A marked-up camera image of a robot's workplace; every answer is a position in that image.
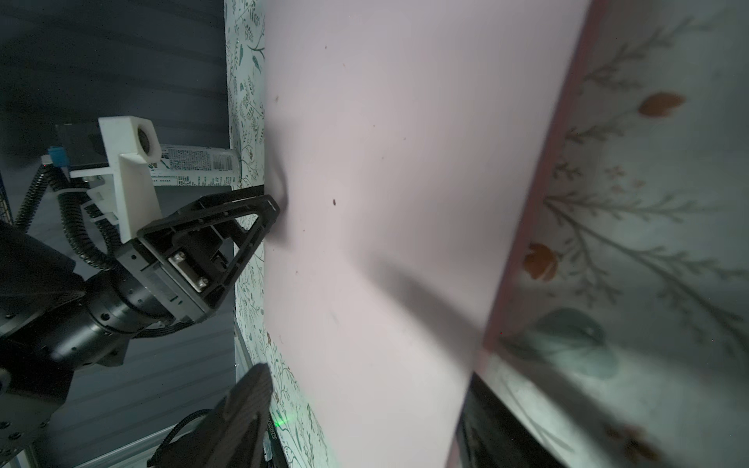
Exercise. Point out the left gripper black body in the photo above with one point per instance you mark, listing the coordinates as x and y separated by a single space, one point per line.
189 273

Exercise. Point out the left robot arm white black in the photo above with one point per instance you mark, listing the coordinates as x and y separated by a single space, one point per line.
54 323

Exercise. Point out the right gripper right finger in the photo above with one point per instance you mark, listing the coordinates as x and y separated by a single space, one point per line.
489 435

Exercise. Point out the silver metal can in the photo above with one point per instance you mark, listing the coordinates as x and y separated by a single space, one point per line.
182 165

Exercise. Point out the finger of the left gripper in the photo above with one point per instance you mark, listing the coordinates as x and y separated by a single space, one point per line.
252 226
249 197

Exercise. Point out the pink file folder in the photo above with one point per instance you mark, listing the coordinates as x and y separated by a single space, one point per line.
402 140

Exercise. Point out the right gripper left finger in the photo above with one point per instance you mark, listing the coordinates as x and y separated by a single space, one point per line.
231 434

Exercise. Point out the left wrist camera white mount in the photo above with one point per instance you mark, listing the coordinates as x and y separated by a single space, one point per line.
120 150

